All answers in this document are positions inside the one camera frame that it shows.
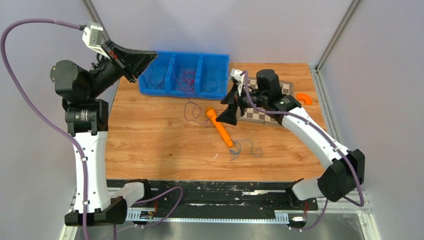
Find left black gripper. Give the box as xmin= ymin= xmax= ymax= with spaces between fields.
xmin=86 ymin=39 xmax=157 ymax=99

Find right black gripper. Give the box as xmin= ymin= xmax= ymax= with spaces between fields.
xmin=215 ymin=84 xmax=267 ymax=126

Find red thin wire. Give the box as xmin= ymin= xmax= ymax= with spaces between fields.
xmin=174 ymin=67 xmax=200 ymax=97

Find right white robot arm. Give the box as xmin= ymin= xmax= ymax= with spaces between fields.
xmin=216 ymin=69 xmax=365 ymax=209

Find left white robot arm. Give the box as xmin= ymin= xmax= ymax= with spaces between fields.
xmin=50 ymin=40 xmax=158 ymax=227

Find wooden chessboard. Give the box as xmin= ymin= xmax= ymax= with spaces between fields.
xmin=236 ymin=77 xmax=294 ymax=126

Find blue three-compartment bin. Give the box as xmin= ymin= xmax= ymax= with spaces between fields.
xmin=138 ymin=51 xmax=230 ymax=100

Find orange curved plastic piece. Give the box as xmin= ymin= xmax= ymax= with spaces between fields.
xmin=296 ymin=93 xmax=313 ymax=106

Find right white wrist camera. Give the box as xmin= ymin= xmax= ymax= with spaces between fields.
xmin=230 ymin=68 xmax=246 ymax=86

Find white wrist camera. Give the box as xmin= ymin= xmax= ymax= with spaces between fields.
xmin=82 ymin=21 xmax=106 ymax=56
xmin=230 ymin=68 xmax=246 ymax=86

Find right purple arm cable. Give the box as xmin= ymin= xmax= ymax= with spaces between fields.
xmin=243 ymin=70 xmax=365 ymax=232

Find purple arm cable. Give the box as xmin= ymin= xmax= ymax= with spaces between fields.
xmin=243 ymin=70 xmax=365 ymax=232
xmin=0 ymin=18 xmax=184 ymax=240

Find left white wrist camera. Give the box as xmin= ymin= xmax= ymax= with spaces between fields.
xmin=82 ymin=21 xmax=106 ymax=56

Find left aluminium frame post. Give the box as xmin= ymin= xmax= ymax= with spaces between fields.
xmin=82 ymin=0 xmax=124 ymax=70

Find aluminium frame post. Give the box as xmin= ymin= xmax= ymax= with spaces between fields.
xmin=82 ymin=0 xmax=124 ymax=70
xmin=315 ymin=0 xmax=362 ymax=72

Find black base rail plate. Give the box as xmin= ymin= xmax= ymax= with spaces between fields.
xmin=127 ymin=180 xmax=319 ymax=223

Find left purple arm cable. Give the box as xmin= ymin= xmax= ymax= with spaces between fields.
xmin=0 ymin=18 xmax=184 ymax=240

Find right aluminium frame post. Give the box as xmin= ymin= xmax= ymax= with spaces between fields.
xmin=315 ymin=0 xmax=362 ymax=72

